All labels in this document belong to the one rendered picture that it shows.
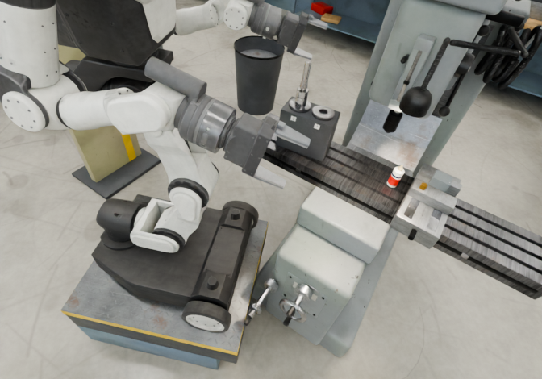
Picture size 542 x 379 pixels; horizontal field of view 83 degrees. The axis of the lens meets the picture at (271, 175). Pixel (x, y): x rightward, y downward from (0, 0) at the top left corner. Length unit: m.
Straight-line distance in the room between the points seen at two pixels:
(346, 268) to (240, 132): 0.88
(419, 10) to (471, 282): 1.95
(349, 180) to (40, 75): 1.03
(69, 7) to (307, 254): 1.04
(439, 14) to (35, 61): 0.87
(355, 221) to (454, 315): 1.24
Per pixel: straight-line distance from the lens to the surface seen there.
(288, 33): 1.01
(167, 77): 0.54
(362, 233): 1.24
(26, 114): 0.71
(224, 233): 1.48
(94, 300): 1.66
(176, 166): 1.01
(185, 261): 1.44
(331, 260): 1.28
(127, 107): 0.56
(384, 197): 1.28
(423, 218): 1.18
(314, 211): 1.24
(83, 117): 0.67
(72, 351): 2.05
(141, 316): 1.56
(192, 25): 1.05
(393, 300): 2.19
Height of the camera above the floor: 1.82
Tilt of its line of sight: 46 degrees down
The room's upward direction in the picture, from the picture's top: 8 degrees clockwise
